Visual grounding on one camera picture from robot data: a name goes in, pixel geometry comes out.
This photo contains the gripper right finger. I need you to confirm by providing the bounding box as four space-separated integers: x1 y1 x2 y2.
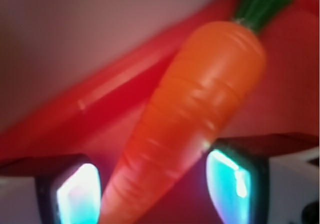
206 132 320 224

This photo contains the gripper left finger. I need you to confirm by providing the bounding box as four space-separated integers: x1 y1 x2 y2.
0 154 102 224

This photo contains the orange toy carrot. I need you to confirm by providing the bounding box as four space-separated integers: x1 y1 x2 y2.
99 0 292 224

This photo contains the red plastic tray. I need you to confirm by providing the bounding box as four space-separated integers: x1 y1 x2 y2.
0 0 320 224

